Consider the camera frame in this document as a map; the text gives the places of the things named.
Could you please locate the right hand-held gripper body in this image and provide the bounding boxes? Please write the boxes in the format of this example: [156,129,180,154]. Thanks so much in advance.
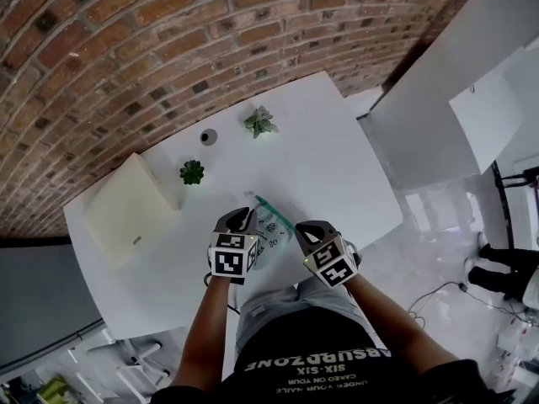
[301,227,363,290]

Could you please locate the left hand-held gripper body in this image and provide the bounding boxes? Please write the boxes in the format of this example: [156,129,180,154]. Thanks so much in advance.
[205,225,259,286]

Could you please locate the clear printed zip bag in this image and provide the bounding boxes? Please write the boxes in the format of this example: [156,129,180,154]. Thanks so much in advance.
[243,189,298,273]

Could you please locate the person's left forearm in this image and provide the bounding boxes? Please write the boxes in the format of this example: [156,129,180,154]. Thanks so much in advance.
[172,274,237,389]

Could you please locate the person's right forearm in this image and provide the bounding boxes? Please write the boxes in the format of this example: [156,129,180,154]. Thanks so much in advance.
[347,274,460,378]

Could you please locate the dark green succulent plant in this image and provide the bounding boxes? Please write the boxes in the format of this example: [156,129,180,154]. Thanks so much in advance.
[179,159,206,186]

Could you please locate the person's grey shorts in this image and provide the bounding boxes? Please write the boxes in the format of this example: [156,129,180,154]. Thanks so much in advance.
[234,275,376,353]

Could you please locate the pale leafy plant white pot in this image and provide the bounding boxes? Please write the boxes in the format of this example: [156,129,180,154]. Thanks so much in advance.
[243,105,280,139]

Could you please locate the white flat box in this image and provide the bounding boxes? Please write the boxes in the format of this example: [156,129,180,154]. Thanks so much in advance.
[82,152,184,271]

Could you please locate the person's black t-shirt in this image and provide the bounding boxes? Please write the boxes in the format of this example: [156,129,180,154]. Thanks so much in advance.
[149,307,494,404]

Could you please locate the white shelf unit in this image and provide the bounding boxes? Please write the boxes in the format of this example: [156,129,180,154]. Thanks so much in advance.
[356,0,539,191]

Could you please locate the white swivel chair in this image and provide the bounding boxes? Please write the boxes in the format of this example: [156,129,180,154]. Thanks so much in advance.
[69,338,169,404]

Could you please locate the yellow green crate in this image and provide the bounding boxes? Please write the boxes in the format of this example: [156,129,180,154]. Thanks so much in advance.
[37,375,71,404]

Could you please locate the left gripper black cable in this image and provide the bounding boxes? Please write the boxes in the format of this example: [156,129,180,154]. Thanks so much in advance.
[204,271,242,316]

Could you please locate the thin black floor cable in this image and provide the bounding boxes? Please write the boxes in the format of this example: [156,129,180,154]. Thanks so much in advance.
[408,281,527,324]

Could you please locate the black metal frame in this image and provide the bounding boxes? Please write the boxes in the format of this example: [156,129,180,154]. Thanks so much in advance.
[490,160,539,247]

